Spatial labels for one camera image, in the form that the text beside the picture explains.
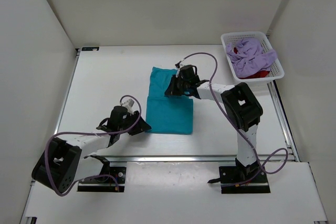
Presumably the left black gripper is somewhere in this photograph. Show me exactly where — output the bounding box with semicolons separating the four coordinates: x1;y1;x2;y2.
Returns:
118;110;151;135

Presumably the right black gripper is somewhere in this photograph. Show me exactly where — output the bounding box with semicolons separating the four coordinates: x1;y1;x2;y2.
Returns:
165;76;191;97

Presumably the teal t shirt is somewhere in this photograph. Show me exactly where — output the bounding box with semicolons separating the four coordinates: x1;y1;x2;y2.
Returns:
145;67;194;135

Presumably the lilac t shirt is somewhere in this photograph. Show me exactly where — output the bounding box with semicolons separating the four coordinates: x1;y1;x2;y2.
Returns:
225;38;278;79

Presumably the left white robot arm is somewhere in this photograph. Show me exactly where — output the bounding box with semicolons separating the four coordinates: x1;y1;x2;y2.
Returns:
32;105;151;196

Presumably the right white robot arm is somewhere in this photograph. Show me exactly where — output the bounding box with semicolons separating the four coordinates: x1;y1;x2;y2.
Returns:
165;65;263;182

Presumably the white plastic basket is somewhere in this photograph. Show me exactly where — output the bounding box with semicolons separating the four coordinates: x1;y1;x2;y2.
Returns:
221;31;284;87

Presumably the red t shirt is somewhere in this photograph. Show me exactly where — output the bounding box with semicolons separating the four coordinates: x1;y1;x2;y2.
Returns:
229;46;274;79

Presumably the dark label sticker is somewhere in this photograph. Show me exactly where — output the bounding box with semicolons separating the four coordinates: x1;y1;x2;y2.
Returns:
81;47;100;51

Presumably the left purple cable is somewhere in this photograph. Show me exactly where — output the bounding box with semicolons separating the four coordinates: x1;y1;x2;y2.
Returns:
44;94;142;197

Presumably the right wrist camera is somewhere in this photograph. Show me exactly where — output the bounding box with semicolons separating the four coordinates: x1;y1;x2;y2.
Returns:
175;62;184;70

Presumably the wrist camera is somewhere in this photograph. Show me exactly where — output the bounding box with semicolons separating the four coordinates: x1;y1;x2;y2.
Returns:
120;99;134;113
175;62;184;70

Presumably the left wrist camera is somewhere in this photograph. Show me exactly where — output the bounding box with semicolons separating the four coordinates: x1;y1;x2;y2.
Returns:
120;99;134;113

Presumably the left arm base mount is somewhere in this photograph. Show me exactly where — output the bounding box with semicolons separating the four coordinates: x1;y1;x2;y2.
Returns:
76;154;127;193

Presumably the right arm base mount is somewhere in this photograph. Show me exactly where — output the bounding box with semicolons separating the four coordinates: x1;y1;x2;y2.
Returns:
207;161;271;194

